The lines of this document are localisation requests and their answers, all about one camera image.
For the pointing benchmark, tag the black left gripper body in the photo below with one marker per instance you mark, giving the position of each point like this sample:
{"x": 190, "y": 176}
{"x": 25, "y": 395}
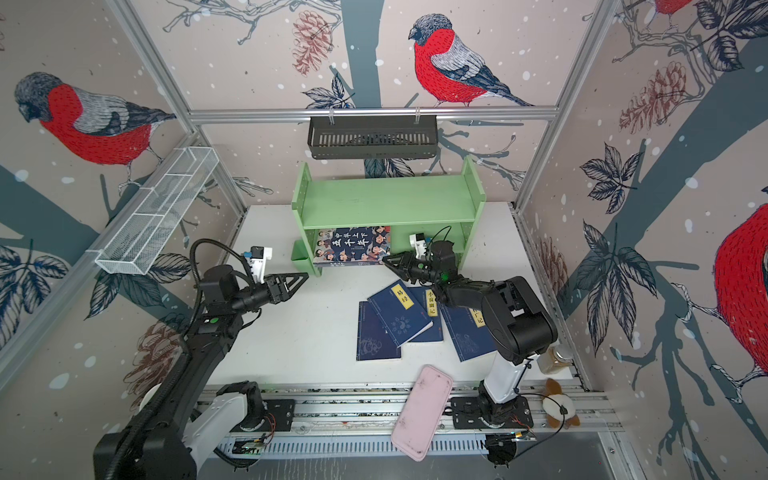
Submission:
{"x": 253, "y": 297}

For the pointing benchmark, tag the black hanging basket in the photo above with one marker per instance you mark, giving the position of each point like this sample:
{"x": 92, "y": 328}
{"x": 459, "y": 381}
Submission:
{"x": 373, "y": 137}

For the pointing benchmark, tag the colourful illustrated thick book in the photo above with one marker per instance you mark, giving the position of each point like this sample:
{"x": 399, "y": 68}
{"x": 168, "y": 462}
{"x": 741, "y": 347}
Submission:
{"x": 347, "y": 246}

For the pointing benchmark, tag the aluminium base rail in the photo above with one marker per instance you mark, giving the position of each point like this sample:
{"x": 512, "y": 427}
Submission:
{"x": 357, "y": 420}

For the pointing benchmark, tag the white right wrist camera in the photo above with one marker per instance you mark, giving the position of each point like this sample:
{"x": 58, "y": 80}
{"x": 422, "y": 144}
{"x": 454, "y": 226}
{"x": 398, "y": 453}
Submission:
{"x": 420, "y": 243}

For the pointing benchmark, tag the white wire mesh basket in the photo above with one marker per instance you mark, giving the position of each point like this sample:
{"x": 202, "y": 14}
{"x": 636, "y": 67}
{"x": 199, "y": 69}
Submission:
{"x": 142, "y": 237}

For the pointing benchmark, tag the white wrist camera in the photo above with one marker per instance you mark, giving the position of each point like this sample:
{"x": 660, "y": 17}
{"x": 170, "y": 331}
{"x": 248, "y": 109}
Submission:
{"x": 420, "y": 243}
{"x": 257, "y": 258}

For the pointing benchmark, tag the pink plastic tray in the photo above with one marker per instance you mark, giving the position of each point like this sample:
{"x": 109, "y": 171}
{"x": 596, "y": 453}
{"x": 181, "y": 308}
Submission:
{"x": 419, "y": 419}

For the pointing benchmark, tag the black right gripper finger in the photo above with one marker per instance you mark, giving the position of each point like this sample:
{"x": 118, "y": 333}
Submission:
{"x": 403, "y": 259}
{"x": 402, "y": 272}

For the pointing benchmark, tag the green wooden shelf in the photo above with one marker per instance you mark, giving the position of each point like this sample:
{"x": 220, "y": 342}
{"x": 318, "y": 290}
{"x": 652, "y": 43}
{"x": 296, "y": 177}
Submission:
{"x": 448, "y": 206}

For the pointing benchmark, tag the dark blue bottom book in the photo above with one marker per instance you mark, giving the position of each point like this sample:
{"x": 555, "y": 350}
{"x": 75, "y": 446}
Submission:
{"x": 373, "y": 340}

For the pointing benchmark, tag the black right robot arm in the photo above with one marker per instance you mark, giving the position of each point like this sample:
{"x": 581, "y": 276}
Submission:
{"x": 515, "y": 318}

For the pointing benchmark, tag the small glass jar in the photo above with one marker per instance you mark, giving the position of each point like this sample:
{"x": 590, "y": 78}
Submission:
{"x": 555, "y": 359}

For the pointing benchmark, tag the blue book right side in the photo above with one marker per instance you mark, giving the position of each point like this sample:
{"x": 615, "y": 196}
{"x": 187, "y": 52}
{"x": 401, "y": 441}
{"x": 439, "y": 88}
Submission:
{"x": 468, "y": 332}

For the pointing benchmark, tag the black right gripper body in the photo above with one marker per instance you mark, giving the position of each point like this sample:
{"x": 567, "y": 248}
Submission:
{"x": 425, "y": 270}

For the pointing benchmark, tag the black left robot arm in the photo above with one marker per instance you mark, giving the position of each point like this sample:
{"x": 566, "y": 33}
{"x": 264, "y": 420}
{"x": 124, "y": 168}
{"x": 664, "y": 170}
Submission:
{"x": 153, "y": 445}

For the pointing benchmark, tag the small green pen box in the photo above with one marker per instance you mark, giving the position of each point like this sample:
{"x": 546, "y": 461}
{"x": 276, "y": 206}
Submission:
{"x": 301, "y": 259}

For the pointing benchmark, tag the white mug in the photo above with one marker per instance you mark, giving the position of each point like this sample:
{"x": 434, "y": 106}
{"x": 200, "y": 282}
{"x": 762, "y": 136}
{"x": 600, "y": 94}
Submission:
{"x": 148, "y": 396}

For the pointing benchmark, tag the blue book yellow label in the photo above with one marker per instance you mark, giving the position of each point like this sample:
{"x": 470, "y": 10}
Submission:
{"x": 401, "y": 315}

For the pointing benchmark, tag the blue book under stack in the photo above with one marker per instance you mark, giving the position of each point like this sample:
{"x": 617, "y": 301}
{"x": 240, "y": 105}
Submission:
{"x": 426, "y": 298}

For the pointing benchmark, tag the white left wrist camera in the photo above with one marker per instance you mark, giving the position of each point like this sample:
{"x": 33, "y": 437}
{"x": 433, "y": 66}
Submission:
{"x": 257, "y": 258}

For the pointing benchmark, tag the small plush toy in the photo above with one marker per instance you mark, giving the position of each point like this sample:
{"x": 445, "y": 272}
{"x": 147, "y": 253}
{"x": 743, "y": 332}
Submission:
{"x": 559, "y": 408}

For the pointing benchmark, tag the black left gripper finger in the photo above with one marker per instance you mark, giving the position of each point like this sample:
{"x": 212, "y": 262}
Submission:
{"x": 282, "y": 291}
{"x": 287, "y": 279}

